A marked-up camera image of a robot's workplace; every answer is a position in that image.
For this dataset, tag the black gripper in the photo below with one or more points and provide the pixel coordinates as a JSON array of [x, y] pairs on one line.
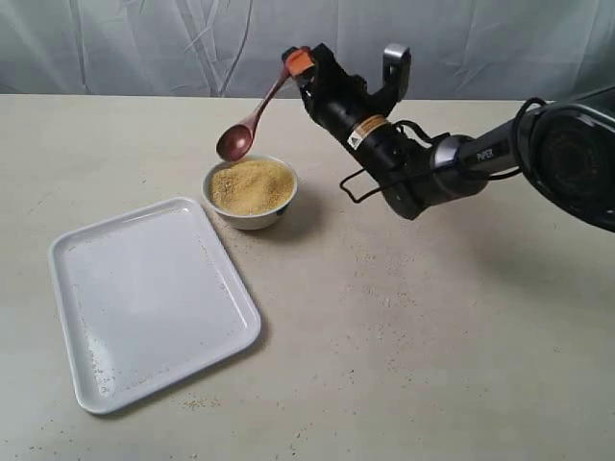
[[340, 104]]

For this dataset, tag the brown wooden spoon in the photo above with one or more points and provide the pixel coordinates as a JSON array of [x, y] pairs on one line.
[[236, 142]]

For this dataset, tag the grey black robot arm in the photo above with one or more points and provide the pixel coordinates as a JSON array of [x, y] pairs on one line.
[[565, 149]]

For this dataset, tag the tan granular powder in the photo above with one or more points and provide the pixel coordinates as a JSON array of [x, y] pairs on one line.
[[251, 187]]

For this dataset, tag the white backdrop cloth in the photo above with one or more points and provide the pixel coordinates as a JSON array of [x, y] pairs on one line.
[[505, 50]]

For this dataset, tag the white ceramic bowl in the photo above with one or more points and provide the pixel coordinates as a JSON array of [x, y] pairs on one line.
[[253, 222]]

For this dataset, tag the white rectangular tray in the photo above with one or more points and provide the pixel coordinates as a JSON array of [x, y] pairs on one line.
[[147, 299]]

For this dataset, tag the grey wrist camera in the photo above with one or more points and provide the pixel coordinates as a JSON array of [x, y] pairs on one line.
[[395, 71]]

